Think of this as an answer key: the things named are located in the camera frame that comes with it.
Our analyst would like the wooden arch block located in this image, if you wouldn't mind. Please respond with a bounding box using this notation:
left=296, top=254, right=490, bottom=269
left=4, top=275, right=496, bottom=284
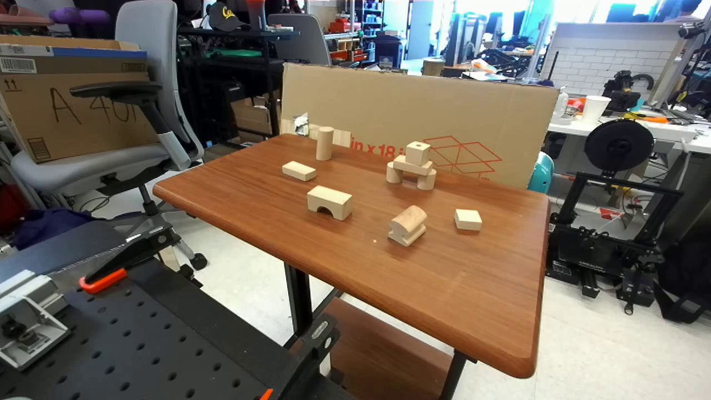
left=305, top=184, right=355, bottom=222

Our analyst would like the angled wooden block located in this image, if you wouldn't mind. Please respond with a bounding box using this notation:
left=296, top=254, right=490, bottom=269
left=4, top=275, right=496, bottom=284
left=390, top=204, right=430, bottom=236

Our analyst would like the wooden lintel block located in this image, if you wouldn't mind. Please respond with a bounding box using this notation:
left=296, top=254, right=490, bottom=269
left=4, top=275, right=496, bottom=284
left=392, top=153, right=438, bottom=179

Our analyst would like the flat rectangular wooden block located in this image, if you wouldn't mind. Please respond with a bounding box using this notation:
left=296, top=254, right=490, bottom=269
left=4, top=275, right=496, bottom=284
left=280, top=161, right=318, bottom=184

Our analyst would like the wooden cylinder block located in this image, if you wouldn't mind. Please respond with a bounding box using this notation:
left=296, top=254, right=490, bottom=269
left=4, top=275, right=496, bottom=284
left=314, top=125, right=336, bottom=162

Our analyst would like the small square wooden slab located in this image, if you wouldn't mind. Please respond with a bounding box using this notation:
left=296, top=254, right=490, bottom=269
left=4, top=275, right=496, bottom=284
left=453, top=206, right=485, bottom=234

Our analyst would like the wooden slab under half-cylinder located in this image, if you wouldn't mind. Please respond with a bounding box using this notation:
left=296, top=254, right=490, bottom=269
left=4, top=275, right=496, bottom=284
left=386, top=220, right=430, bottom=249

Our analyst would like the large cardboard panel red print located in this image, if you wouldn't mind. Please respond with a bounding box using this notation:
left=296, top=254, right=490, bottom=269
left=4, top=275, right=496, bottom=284
left=280, top=62, right=560, bottom=191

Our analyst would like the wooden lower table shelf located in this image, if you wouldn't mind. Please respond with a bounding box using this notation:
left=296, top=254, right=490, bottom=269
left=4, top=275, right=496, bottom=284
left=325, top=296, right=455, bottom=400

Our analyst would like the grey mesh office chair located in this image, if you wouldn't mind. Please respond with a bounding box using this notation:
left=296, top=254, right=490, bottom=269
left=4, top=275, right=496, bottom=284
left=267, top=11, right=334, bottom=67

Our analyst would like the teal chair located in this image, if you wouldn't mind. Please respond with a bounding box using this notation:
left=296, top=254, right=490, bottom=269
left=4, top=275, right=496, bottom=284
left=527, top=152, right=557, bottom=195

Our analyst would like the black table leg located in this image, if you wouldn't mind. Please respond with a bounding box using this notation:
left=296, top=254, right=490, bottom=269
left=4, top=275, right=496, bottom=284
left=441, top=351, right=472, bottom=400

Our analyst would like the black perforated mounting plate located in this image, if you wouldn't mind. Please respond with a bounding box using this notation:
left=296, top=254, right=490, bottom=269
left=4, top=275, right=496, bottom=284
left=0, top=257, right=297, bottom=400

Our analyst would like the black filament spool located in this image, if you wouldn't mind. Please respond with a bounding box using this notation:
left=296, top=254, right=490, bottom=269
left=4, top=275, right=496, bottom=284
left=582, top=117, right=656, bottom=175

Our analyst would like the white grid panel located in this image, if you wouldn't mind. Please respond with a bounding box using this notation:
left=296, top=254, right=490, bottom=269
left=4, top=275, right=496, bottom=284
left=551, top=21, right=703, bottom=97

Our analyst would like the purple cloth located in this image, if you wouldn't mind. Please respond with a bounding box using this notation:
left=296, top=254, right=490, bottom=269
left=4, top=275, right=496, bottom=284
left=10, top=206, right=96, bottom=252

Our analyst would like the white desk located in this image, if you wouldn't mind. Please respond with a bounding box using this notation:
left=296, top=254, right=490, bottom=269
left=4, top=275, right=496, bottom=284
left=546, top=110, right=711, bottom=156

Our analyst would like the cardboard box with handwriting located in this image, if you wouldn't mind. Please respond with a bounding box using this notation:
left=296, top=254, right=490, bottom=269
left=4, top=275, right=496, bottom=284
left=0, top=33, right=162, bottom=164

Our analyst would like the black bag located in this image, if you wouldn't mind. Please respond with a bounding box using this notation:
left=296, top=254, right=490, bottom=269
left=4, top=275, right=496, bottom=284
left=654, top=236, right=711, bottom=325

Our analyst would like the grey metal socket box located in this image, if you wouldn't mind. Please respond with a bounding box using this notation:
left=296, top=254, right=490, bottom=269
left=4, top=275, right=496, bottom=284
left=0, top=269, right=73, bottom=373

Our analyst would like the black clamp orange handle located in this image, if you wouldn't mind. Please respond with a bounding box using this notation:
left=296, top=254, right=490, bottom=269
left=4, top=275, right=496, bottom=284
left=258, top=314, right=343, bottom=400
left=76, top=225, right=180, bottom=296

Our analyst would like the black 3D printer frame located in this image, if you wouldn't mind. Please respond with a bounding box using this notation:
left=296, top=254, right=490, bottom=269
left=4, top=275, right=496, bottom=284
left=546, top=170, right=686, bottom=302

